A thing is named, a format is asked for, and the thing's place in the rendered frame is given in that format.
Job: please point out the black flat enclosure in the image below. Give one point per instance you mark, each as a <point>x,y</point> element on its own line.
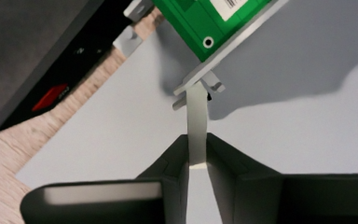
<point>45,50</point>

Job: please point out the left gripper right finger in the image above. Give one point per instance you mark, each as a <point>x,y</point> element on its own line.
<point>249,192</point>

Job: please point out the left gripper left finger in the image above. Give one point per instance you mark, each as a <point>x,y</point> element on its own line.
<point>155,200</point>

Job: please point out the green circuit board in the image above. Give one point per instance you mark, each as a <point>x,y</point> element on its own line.
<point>211,28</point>

